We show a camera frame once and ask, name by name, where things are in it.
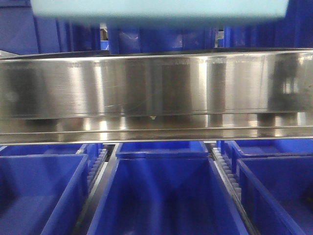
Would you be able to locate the light blue plastic bin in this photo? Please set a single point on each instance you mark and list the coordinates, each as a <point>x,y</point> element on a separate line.
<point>157,10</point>

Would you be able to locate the stainless steel shelf beam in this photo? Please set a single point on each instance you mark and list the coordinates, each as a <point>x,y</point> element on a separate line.
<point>215,94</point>

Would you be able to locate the dark blue bin rear centre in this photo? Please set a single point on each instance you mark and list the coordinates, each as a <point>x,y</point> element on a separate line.
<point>184,149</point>

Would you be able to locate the dark blue bin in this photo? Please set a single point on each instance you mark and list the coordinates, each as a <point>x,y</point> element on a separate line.
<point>184,149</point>
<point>266,148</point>
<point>42,194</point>
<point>166,196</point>
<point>277,194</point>

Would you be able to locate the white roller track left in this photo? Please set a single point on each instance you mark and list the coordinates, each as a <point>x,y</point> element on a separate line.
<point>94,184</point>

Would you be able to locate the white roller track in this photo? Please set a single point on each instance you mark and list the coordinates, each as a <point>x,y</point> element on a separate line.
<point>94,184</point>
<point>232,187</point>

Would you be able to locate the dark blue bin lower centre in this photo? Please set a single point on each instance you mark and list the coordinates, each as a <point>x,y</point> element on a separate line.
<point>166,196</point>

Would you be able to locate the dark blue bin rear right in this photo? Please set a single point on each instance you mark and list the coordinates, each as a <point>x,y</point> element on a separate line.
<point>266,148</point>

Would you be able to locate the white roller track right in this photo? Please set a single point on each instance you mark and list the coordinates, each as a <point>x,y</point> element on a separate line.
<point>232,187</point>

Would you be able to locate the dark blue bin lower left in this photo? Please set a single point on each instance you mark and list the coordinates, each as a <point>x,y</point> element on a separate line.
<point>42,194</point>

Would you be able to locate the dark blue bin lower right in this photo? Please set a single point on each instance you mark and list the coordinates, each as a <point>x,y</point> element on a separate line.
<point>277,194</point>

